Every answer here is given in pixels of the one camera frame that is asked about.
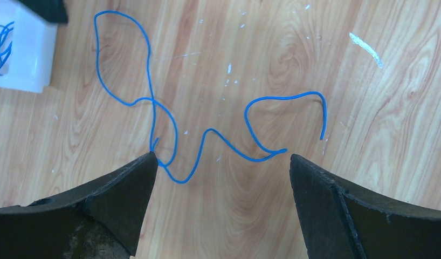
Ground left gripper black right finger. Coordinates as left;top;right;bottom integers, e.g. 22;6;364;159
290;154;441;258

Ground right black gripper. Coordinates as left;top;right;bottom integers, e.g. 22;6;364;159
17;0;69;24

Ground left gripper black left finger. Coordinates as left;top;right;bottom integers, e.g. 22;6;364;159
0;152;158;258

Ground white three-compartment bin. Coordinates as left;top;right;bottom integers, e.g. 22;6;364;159
0;1;58;93

